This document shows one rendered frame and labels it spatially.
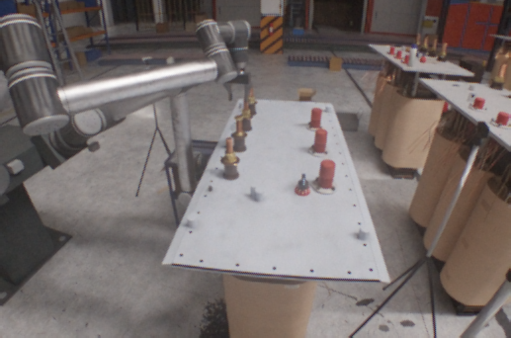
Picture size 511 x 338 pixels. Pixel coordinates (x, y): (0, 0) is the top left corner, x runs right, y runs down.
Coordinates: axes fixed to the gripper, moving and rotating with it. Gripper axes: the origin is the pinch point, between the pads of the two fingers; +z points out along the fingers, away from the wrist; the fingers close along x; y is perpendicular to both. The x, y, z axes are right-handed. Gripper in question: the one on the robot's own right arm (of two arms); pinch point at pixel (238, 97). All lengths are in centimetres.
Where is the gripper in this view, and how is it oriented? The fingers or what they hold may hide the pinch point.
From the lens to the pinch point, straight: 152.9
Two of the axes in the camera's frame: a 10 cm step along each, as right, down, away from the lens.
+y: 2.6, -4.6, 8.5
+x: -9.7, -1.2, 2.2
